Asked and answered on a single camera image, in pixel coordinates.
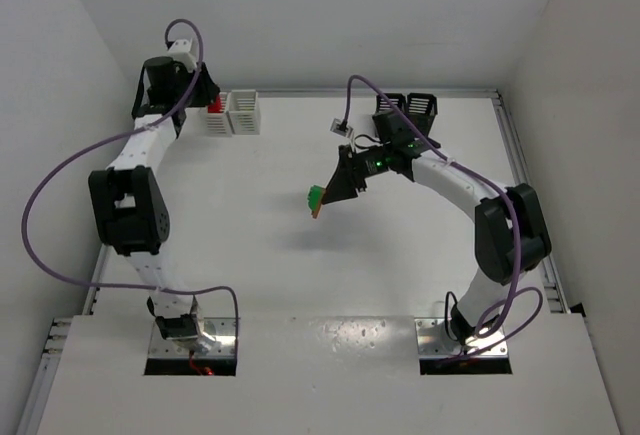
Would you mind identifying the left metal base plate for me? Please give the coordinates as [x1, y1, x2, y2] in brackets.
[147, 317, 236, 360]

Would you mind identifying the left black slotted container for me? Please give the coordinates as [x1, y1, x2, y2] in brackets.
[375, 93, 406, 114]

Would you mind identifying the black slotted container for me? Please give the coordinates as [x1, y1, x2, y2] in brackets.
[375, 93, 406, 114]
[405, 92, 438, 136]

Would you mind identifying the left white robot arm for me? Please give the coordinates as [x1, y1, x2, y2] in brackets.
[88, 56, 220, 350]

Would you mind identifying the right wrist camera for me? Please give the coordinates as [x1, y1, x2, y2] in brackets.
[330, 118, 353, 138]

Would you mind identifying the right black slotted container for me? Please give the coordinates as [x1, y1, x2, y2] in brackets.
[405, 92, 438, 136]

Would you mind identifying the white slotted container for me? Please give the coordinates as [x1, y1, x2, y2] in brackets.
[226, 90, 261, 135]
[199, 92, 233, 137]

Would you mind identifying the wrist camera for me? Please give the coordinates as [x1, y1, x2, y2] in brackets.
[167, 38, 198, 72]
[330, 118, 353, 138]

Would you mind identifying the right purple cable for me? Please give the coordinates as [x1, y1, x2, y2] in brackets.
[335, 74, 544, 364]

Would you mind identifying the left white slotted container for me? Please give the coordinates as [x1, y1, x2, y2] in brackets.
[199, 92, 233, 137]

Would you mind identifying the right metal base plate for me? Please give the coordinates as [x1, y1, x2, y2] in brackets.
[414, 317, 509, 360]

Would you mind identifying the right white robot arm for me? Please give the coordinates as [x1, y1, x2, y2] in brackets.
[308, 107, 552, 343]

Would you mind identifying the red lego brick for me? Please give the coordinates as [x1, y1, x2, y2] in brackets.
[207, 96, 224, 113]

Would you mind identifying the metal base plate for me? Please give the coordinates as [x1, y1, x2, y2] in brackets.
[147, 317, 236, 360]
[414, 317, 509, 360]

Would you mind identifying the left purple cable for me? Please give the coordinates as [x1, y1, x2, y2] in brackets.
[21, 19, 239, 341]

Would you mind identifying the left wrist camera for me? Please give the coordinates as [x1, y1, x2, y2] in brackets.
[167, 38, 198, 72]

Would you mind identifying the purple cable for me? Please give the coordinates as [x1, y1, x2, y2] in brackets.
[21, 19, 239, 341]
[335, 74, 544, 364]

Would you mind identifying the right white slotted container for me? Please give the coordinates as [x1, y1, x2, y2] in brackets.
[226, 90, 261, 135]

